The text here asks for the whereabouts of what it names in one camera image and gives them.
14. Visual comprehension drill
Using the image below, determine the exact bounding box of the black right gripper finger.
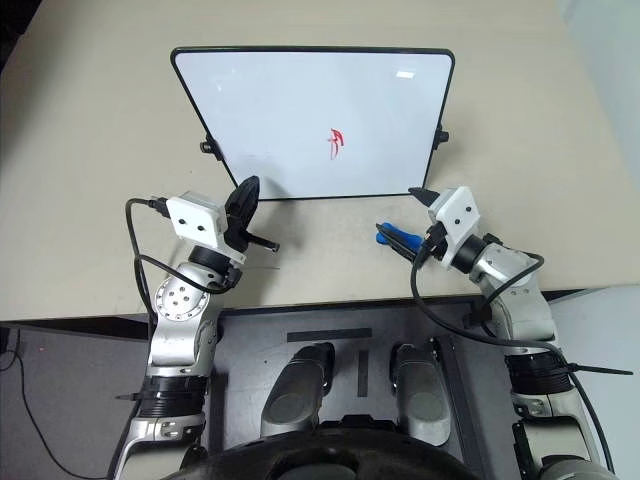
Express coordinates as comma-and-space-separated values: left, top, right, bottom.
375, 223, 426, 262
407, 186, 440, 207

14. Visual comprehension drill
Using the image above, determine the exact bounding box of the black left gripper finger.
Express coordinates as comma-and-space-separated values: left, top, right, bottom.
230, 175, 262, 215
246, 231, 282, 253

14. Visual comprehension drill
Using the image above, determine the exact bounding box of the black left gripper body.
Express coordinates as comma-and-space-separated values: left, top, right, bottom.
222, 197, 259, 254

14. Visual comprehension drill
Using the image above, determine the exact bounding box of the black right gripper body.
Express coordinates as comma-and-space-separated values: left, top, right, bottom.
416, 195, 449, 264

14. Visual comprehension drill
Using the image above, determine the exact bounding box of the blue plastic object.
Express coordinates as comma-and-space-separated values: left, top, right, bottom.
373, 221, 427, 253

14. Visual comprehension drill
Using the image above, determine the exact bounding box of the dark grey robot platform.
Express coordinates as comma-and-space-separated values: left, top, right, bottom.
206, 293, 527, 480

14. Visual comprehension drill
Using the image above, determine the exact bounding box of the red marker scribble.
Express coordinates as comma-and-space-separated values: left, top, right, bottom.
326, 126, 348, 161

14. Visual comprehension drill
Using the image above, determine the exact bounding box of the long black tape strip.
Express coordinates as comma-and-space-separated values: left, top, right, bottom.
286, 327, 374, 345

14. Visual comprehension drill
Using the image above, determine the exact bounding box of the black framed whiteboard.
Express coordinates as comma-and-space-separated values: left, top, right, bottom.
169, 46, 457, 203

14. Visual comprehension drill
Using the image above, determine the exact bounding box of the short black tape strip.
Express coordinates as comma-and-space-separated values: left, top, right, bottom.
356, 349, 371, 399

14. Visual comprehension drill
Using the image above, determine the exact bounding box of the silver robot leg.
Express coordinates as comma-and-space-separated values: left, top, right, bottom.
260, 341, 337, 442
389, 342, 452, 447

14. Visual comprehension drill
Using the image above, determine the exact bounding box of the black rounded robot torso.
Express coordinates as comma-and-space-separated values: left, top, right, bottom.
178, 413, 482, 480

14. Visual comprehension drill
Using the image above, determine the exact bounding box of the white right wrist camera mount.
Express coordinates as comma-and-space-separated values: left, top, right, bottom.
426, 185, 484, 272

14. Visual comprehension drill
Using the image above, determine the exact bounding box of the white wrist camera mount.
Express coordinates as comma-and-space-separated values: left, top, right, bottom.
426, 185, 484, 272
164, 190, 247, 264

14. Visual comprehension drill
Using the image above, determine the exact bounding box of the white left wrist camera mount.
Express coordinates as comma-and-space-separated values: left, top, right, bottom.
164, 190, 247, 264

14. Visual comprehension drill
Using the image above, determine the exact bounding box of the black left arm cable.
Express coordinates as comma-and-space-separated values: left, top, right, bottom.
123, 197, 239, 346

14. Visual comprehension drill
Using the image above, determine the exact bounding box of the thin black floor cable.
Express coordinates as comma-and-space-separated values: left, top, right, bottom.
0, 327, 104, 480

